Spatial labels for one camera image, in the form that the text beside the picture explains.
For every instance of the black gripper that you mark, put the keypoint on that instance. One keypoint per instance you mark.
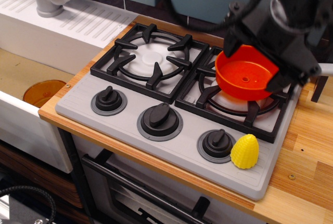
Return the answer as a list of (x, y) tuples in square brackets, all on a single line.
[(280, 33)]

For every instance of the orange pot with grey handle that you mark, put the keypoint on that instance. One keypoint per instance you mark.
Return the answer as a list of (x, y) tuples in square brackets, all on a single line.
[(246, 74)]

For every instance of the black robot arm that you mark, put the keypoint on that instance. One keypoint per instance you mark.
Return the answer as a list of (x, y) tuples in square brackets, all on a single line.
[(266, 51)]

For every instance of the black right burner grate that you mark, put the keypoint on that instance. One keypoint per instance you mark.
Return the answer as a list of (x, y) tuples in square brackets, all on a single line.
[(268, 119)]

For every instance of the black burner grate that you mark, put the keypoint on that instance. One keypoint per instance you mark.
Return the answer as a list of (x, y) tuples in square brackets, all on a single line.
[(151, 62), (268, 119)]

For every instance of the dark chair leg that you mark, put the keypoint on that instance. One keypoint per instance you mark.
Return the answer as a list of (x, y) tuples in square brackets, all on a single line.
[(320, 83)]

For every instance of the yellow toy corn cob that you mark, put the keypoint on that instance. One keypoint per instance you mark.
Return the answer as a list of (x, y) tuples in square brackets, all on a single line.
[(245, 152)]

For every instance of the black right stove knob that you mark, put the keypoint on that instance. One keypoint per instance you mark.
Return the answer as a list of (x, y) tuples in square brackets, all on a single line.
[(215, 146)]

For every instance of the black stove knob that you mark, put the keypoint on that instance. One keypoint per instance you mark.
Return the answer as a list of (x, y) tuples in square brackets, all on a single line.
[(160, 123), (108, 102), (215, 146)]

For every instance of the grey toy stove top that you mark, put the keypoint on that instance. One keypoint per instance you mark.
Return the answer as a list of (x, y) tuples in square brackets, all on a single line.
[(181, 150)]

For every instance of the black left burner grate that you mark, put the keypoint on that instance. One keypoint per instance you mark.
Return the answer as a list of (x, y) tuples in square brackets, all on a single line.
[(151, 62)]

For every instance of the black middle stove knob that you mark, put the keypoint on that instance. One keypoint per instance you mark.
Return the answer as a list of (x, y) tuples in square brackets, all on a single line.
[(160, 123)]

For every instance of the black left stove knob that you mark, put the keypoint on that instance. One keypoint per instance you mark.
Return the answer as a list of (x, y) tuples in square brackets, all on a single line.
[(108, 102)]

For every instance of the orange translucent plate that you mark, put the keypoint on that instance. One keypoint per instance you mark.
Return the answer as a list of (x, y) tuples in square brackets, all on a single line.
[(39, 93)]

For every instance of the white toy sink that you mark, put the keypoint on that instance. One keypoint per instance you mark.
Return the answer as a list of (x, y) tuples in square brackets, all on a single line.
[(35, 49)]

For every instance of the oven door with black handle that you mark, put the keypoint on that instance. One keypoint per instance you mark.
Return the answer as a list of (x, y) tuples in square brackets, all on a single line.
[(100, 166)]

